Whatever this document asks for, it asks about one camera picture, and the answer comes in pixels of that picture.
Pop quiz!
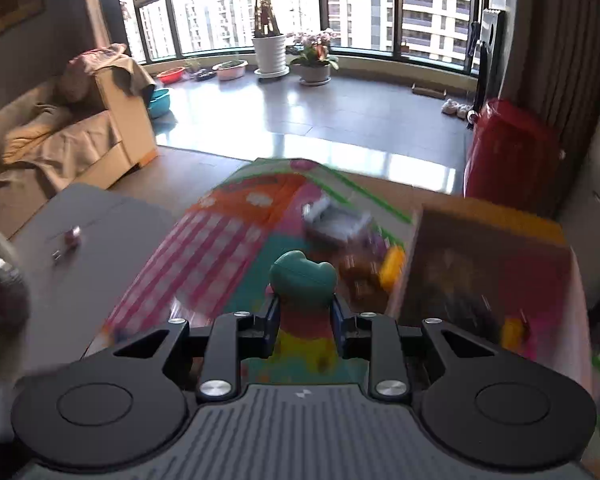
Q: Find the green toy figure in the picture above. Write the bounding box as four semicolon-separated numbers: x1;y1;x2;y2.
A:
270;250;338;382

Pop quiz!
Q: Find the yellow toy block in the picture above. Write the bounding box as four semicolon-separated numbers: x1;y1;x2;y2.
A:
378;245;406;294

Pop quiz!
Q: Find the white battery charger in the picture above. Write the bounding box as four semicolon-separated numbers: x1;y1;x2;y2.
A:
301;195;372;246

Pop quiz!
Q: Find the pink cardboard box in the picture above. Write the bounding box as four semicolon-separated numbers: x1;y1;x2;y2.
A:
387;207;592;389

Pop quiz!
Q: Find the purple candy bag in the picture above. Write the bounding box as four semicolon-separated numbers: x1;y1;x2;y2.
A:
337;230;391;313

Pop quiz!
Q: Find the colourful play mat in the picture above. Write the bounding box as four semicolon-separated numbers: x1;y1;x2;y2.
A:
86;157;600;451

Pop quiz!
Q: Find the grey low table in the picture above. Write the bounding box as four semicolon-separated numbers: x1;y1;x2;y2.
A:
0;183;175;380

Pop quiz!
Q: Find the tan sofa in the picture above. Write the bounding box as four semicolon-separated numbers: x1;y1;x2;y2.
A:
0;68;157;237

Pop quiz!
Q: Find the teal plastic basin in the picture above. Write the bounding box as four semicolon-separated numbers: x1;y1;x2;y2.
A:
147;88;171;120

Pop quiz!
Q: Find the pink cloth on sofa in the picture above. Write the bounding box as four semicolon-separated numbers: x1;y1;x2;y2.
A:
57;44;156;105

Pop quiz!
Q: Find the small pink planter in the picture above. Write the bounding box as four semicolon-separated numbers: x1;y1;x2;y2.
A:
212;60;248;81

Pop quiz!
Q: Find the red plastic basin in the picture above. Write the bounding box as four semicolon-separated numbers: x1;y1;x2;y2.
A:
156;67;185;86

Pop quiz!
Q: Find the flowering plant white pot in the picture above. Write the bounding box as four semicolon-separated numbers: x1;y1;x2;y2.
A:
287;28;339;87

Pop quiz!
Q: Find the tall plant white pot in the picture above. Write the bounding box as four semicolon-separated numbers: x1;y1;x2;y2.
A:
252;0;289;79

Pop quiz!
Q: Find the grey curtain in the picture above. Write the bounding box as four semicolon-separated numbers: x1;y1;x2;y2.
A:
499;0;600;172

